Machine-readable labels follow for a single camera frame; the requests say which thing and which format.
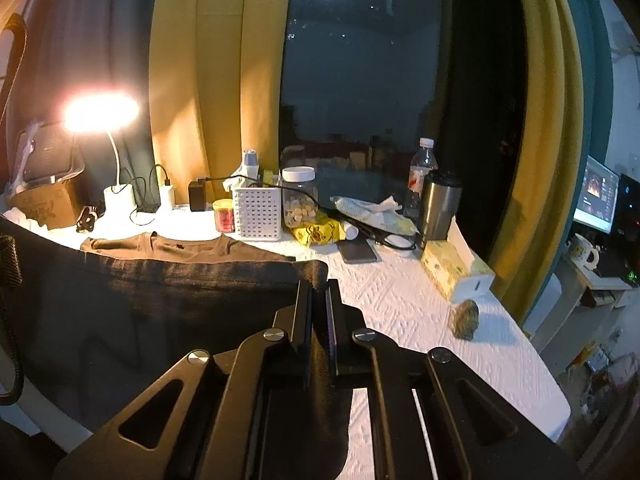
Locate lit computer monitor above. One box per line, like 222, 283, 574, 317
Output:
572, 155, 621, 235

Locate clear water bottle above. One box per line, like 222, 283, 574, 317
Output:
404, 138, 440, 218

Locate red can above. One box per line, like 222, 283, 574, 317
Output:
213, 199, 236, 234

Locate teal curtain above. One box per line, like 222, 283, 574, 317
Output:
550, 0, 616, 211
20, 0, 166, 201

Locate yellow snack bag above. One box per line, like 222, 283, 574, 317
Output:
292, 220, 346, 247

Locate small black clip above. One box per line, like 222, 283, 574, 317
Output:
76, 205, 106, 233

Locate steel tumbler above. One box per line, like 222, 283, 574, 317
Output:
417, 170, 463, 241

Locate black adapter cable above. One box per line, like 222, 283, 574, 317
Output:
197, 174, 321, 211

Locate wet wipes pack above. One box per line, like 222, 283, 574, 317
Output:
331, 195, 418, 236

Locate clear jar white lid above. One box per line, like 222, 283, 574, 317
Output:
281, 166, 319, 231

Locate white crumpled tissue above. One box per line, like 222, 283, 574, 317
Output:
223, 177, 263, 193

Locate black power adapter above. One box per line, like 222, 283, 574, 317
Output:
188, 180, 208, 212

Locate black smartphone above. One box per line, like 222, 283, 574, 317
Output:
337, 241, 378, 263

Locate brown t-shirt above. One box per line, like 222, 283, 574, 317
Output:
0, 215, 351, 480

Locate white desk lamp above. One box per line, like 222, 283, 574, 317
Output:
64, 91, 141, 221

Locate white power strip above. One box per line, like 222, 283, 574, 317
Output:
135, 202, 221, 216

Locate cardboard box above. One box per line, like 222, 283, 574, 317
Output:
7, 180, 83, 231

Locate grey rock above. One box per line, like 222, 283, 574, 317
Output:
450, 299, 480, 342

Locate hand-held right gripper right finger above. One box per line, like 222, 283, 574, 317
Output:
324, 279, 583, 480

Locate white perforated basket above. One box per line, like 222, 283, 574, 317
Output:
233, 186, 285, 241

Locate white printed mug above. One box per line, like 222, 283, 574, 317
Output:
567, 233, 599, 271

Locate yellow curtain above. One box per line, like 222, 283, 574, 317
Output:
149, 0, 293, 206
487, 0, 586, 326

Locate black computer screen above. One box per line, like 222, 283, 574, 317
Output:
612, 174, 640, 243

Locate grey capped bottle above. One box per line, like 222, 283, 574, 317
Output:
241, 150, 262, 181

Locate black eyeglasses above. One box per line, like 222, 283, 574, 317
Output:
350, 220, 418, 252

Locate black charging cable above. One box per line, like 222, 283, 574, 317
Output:
130, 164, 173, 226

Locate dark window pane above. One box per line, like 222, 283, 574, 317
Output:
280, 0, 521, 221

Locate white side desk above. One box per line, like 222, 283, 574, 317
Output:
530, 255, 633, 376

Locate yellow tissue box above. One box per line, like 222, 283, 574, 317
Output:
421, 220, 496, 303

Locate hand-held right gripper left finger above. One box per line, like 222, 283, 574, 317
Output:
52, 279, 314, 480

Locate black tablet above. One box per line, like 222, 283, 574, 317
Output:
15, 122, 83, 183

